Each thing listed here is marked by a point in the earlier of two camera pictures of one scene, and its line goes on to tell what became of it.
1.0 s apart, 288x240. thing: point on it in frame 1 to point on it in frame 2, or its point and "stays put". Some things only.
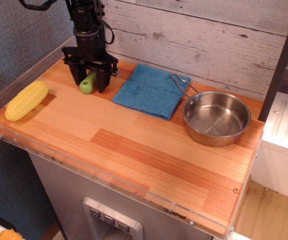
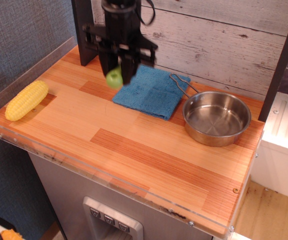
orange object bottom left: (10, 234) stays put
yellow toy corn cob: (26, 100) stays put
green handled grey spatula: (86, 86) to (114, 77)
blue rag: (153, 92) stays put
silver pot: (211, 118) stays put
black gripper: (91, 51) to (121, 37)
